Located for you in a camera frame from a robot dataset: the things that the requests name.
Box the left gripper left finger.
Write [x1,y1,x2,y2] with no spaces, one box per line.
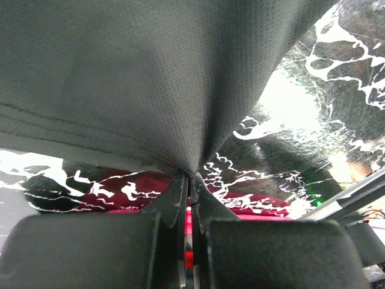
[142,175,188,288]

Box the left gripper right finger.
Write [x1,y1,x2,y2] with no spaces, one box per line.
[189,173,241,288]

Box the black t shirt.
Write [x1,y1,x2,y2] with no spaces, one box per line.
[1,1,334,175]

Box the folded pink t shirt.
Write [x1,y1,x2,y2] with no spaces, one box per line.
[108,207,294,269]

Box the folded red t shirt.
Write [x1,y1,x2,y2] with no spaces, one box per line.
[78,169,289,217]

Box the black marble pattern mat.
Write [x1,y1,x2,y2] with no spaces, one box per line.
[196,1,384,216]

